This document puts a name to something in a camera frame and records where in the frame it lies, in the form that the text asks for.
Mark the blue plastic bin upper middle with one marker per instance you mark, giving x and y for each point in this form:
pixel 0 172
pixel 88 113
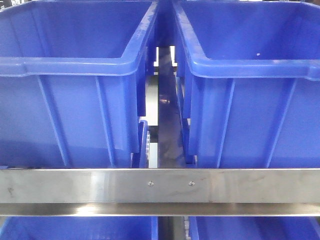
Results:
pixel 72 81

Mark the blue plastic bin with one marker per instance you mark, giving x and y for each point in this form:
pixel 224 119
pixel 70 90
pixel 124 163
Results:
pixel 251 72
pixel 80 228
pixel 72 81

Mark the blue plastic bin upper right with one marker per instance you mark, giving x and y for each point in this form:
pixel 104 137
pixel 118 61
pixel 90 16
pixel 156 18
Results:
pixel 251 72

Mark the blue lower right bin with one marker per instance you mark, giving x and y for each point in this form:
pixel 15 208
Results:
pixel 253 228

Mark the blue plastic bin lower left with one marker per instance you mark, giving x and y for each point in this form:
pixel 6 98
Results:
pixel 80 228

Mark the steel centre divider rail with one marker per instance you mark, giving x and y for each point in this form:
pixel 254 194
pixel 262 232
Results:
pixel 170 143

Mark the steel shelf front rail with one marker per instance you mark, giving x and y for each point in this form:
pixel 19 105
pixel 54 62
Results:
pixel 160 192

